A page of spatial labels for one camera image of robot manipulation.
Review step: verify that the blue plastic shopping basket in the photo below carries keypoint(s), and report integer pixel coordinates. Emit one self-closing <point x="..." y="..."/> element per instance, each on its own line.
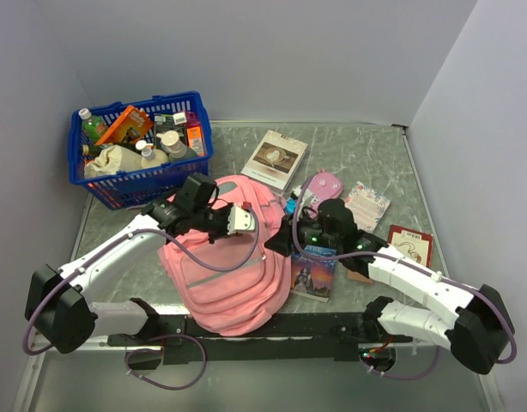
<point x="123" y="190"/>

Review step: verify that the pink student backpack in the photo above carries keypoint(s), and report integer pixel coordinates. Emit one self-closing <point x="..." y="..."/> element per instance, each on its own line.
<point x="234" y="286"/>

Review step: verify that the orange snack box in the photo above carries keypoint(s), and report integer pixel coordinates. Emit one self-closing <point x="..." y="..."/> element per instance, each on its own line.
<point x="132" y="125"/>

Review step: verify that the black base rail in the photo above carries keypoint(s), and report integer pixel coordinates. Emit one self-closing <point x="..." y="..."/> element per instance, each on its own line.
<point x="334" y="335"/>

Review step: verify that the blue Jane Eyre book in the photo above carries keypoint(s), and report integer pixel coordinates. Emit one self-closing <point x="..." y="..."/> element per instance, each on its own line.
<point x="312" y="278"/>

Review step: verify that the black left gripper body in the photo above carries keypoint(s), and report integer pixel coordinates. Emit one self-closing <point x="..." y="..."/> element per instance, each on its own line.
<point x="211" y="221"/>

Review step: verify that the green drink bottle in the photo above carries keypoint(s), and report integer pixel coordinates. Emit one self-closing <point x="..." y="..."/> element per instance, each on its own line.
<point x="94" y="127"/>

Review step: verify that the grey pump bottle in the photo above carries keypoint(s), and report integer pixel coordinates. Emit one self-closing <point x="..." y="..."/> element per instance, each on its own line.
<point x="175" y="149"/>

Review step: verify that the white coffee cover book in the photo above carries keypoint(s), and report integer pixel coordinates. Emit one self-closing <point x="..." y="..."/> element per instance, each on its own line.
<point x="275" y="160"/>

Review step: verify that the pink blue pencil case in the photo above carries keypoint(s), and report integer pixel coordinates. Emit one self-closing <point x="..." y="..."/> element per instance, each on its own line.
<point x="323" y="186"/>

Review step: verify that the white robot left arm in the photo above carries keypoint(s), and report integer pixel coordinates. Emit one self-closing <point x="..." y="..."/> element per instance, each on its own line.
<point x="62" y="305"/>

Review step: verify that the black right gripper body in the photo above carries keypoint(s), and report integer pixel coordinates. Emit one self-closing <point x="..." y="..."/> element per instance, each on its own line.
<point x="311" y="233"/>

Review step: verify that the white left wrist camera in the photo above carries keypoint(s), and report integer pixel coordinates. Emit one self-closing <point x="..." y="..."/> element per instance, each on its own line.
<point x="240" y="221"/>

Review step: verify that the beige cloth bag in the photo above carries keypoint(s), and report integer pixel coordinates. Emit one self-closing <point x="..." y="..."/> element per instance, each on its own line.
<point x="111" y="161"/>

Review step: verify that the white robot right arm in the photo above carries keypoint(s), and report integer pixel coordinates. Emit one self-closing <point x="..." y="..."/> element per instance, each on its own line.
<point x="472" y="323"/>

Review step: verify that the floral pink notebook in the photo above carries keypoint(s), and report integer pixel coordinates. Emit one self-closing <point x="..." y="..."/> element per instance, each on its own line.
<point x="367" y="206"/>

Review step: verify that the cream lotion bottle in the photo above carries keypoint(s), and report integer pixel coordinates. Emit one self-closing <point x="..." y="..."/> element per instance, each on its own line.
<point x="151" y="157"/>

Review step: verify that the black packaged box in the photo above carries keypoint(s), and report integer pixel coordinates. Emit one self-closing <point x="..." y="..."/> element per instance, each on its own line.
<point x="164" y="122"/>

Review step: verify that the pink carton box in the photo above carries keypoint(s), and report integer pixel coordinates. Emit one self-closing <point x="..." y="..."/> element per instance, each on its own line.
<point x="194" y="134"/>

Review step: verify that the red framed card book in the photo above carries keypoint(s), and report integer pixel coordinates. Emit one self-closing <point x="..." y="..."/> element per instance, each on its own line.
<point x="413" y="244"/>

